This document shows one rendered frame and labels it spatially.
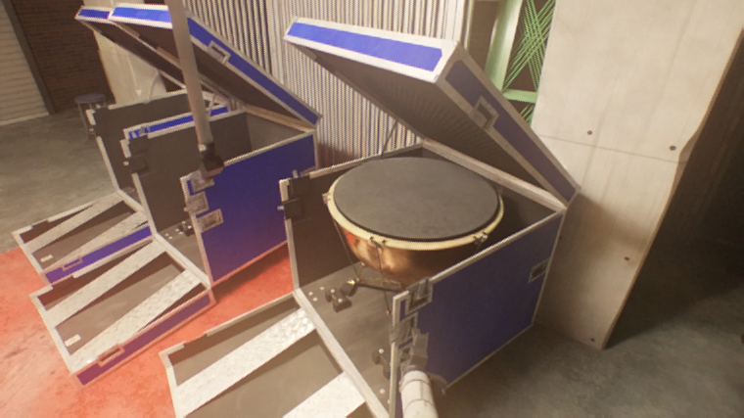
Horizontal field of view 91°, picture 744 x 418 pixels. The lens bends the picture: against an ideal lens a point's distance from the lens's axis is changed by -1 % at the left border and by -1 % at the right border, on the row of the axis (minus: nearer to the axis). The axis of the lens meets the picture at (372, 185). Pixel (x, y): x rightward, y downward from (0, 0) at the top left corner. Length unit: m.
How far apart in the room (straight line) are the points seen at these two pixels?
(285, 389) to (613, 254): 1.85
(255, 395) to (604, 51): 2.34
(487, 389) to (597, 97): 1.57
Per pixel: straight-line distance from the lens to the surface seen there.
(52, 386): 2.84
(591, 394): 2.51
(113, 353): 2.66
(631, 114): 2.02
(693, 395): 2.79
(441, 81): 1.03
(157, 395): 2.50
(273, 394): 2.26
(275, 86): 2.47
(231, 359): 2.38
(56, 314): 3.24
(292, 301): 2.56
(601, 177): 2.12
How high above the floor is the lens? 1.90
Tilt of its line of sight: 29 degrees down
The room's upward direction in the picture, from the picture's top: straight up
